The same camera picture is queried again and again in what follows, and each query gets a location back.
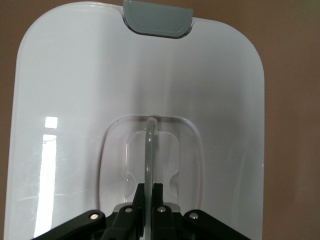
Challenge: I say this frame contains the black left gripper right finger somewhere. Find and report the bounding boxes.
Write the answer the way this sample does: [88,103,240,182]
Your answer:
[150,183,247,240]

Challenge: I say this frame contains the white box lid grey latches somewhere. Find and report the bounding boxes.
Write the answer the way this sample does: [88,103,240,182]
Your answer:
[4,0,266,240]

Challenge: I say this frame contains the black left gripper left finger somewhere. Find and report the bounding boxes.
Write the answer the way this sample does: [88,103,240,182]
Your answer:
[31,183,148,240]

